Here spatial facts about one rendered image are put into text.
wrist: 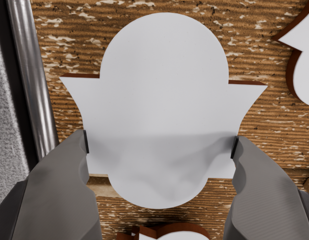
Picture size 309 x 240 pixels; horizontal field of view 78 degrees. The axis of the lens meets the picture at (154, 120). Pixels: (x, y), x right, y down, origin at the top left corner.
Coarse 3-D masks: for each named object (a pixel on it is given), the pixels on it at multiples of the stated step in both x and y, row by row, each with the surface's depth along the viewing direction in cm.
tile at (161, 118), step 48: (144, 48) 10; (192, 48) 10; (96, 96) 11; (144, 96) 11; (192, 96) 11; (240, 96) 11; (96, 144) 13; (144, 144) 13; (192, 144) 13; (144, 192) 15; (192, 192) 15
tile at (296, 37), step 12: (300, 12) 15; (300, 24) 14; (276, 36) 15; (288, 36) 14; (300, 36) 14; (300, 48) 15; (300, 60) 15; (288, 72) 16; (300, 72) 16; (288, 84) 17; (300, 84) 16; (300, 96) 17
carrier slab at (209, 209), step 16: (304, 176) 22; (208, 192) 24; (224, 192) 24; (112, 208) 25; (128, 208) 25; (144, 208) 25; (176, 208) 25; (192, 208) 25; (208, 208) 25; (224, 208) 25; (112, 224) 26; (128, 224) 26; (144, 224) 26; (160, 224) 26; (208, 224) 26; (224, 224) 26
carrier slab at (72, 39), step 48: (48, 0) 14; (96, 0) 14; (144, 0) 14; (192, 0) 14; (240, 0) 14; (288, 0) 14; (48, 48) 16; (96, 48) 16; (240, 48) 16; (288, 48) 16; (288, 96) 18; (288, 144) 20
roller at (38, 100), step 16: (16, 0) 16; (16, 16) 16; (32, 16) 16; (16, 32) 17; (32, 32) 17; (16, 48) 18; (32, 48) 17; (32, 64) 18; (32, 80) 19; (32, 96) 19; (48, 96) 20; (32, 112) 20; (48, 112) 20; (32, 128) 22; (48, 128) 21; (48, 144) 22
